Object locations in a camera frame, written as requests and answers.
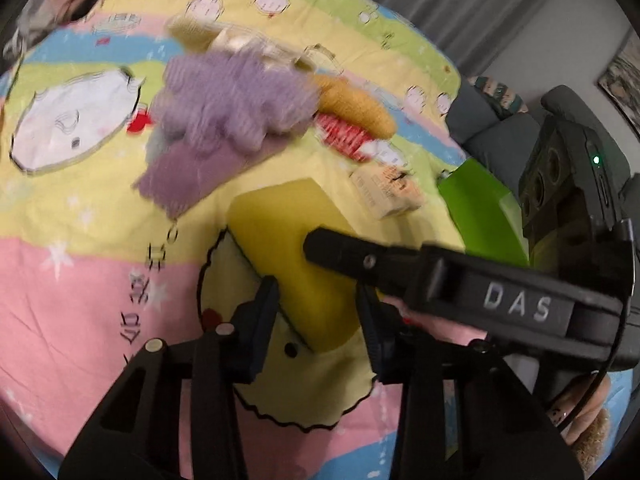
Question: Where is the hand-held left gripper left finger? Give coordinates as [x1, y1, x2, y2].
[57, 275, 281, 480]

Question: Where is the framed wall picture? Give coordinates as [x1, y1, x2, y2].
[597, 32, 640, 139]

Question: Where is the lilac chunky knit scarf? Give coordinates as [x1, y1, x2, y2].
[150, 50, 321, 158]

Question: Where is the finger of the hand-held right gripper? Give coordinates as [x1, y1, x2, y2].
[302, 227, 433, 307]

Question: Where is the patterned cushion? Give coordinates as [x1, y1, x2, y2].
[470, 75, 529, 120]

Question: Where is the person's right hand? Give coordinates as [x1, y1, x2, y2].
[547, 372, 612, 443]

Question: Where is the beige paper packet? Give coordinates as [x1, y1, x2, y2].
[349, 166, 426, 220]

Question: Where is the white fluffy cloth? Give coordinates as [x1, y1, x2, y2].
[210, 27, 311, 73]

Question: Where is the red striped cloth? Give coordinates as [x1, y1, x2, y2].
[316, 112, 378, 163]

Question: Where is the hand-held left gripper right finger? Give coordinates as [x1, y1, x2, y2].
[355, 282, 586, 480]

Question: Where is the yellow sponge block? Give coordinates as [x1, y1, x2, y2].
[226, 177, 396, 353]

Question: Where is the printed pastel blanket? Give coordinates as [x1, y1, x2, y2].
[0, 0, 640, 480]

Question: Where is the grey sofa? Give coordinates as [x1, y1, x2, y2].
[445, 77, 640, 221]

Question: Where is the green bag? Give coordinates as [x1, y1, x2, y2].
[436, 157, 532, 268]

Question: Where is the mustard knit item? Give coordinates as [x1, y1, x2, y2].
[312, 74, 396, 137]

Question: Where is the mauve flat cloth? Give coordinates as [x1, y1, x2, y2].
[131, 132, 286, 218]

